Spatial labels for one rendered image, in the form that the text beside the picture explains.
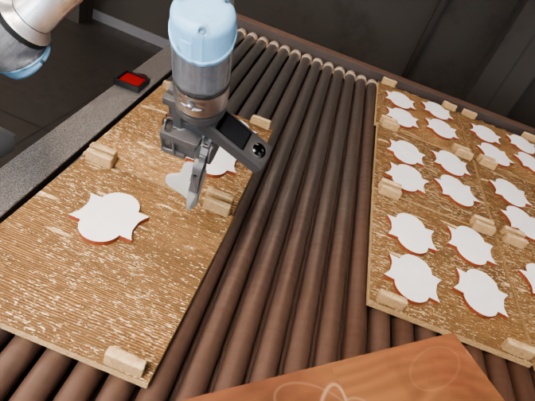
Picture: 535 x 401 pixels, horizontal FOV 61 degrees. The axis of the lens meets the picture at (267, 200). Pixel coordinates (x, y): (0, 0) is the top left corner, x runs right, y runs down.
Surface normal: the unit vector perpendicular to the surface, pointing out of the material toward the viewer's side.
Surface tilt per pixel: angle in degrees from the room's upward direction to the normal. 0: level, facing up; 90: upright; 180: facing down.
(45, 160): 0
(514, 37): 90
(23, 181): 0
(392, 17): 90
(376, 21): 90
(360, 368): 0
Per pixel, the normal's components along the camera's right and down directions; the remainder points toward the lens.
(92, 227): 0.29, -0.75
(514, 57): -0.27, 0.54
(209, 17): 0.14, -0.47
